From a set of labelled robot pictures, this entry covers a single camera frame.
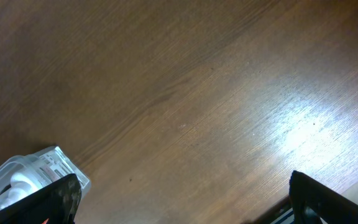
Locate clear plastic container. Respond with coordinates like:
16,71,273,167
0,146,91,197

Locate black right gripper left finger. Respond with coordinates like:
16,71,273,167
0,174,81,224

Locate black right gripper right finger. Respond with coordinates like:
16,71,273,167
289,170,358,224

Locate white spray bottle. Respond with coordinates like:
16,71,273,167
0,172,42,210

